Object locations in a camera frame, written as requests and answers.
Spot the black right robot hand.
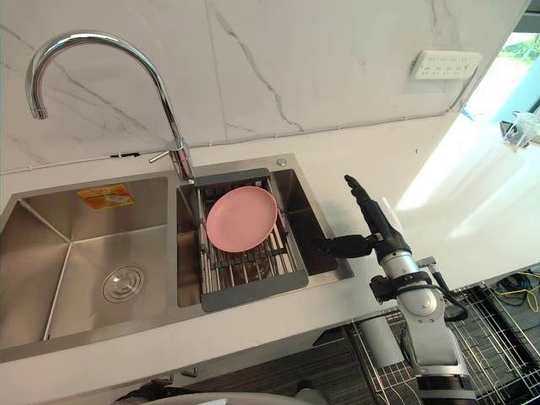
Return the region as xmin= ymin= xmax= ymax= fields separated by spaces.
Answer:
xmin=310 ymin=174 xmax=413 ymax=258

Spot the white cylindrical cup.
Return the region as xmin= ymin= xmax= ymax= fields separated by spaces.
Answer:
xmin=360 ymin=316 xmax=406 ymax=367

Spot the clear plastic cup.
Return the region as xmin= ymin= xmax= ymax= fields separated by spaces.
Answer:
xmin=511 ymin=111 xmax=540 ymax=149

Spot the stainless steel double sink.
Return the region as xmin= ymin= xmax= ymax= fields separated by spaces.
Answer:
xmin=0 ymin=152 xmax=355 ymax=363

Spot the round sink drain strainer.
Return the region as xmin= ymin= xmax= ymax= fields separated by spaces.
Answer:
xmin=102 ymin=263 xmax=144 ymax=303

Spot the orange sink sticker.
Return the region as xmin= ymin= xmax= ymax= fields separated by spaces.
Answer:
xmin=77 ymin=184 xmax=135 ymax=209

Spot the pink plastic plate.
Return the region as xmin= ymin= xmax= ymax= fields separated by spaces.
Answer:
xmin=205 ymin=186 xmax=278 ymax=254

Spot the chrome gooseneck faucet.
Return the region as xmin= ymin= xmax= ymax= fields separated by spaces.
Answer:
xmin=24 ymin=30 xmax=197 ymax=185

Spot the grey wire dish rack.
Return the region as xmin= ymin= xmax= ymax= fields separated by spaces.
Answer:
xmin=193 ymin=167 xmax=310 ymax=313

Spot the yellow cable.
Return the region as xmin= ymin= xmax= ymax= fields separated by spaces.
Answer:
xmin=493 ymin=272 xmax=540 ymax=311

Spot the wire dishwasher rack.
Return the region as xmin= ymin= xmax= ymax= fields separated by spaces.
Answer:
xmin=349 ymin=281 xmax=540 ymax=405

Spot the white wall power strip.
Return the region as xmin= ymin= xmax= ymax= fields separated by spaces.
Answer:
xmin=410 ymin=50 xmax=483 ymax=81

